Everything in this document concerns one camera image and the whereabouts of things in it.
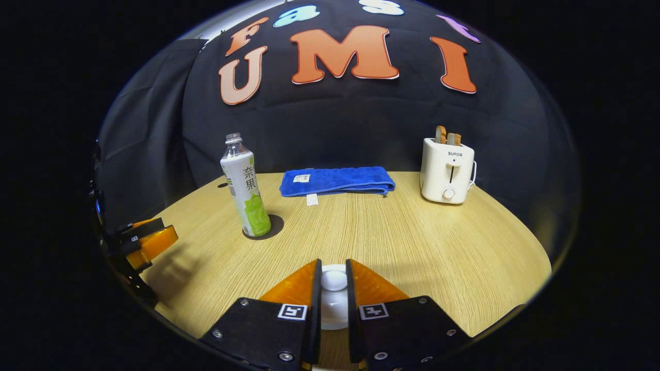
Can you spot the dark round coaster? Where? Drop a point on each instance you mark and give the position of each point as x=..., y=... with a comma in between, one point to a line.
x=276, y=226

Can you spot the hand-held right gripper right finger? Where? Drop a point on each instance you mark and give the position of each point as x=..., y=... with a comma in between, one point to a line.
x=353, y=330

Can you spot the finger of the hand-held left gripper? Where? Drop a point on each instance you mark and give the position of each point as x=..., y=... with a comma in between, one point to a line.
x=152, y=245
x=144, y=226

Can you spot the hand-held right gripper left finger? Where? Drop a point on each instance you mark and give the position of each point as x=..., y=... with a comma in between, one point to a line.
x=314, y=330

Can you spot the brown toast slice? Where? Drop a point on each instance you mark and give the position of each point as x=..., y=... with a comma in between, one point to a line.
x=441, y=135
x=454, y=139

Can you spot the blue folded towel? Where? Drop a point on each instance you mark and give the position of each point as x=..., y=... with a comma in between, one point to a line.
x=340, y=181

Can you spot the cream toaster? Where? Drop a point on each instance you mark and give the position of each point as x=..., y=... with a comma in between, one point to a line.
x=446, y=175

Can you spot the black backdrop cloth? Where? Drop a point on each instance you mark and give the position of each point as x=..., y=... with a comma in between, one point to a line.
x=335, y=123

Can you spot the white green water bottle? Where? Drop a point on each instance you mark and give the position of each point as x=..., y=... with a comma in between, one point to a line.
x=247, y=190

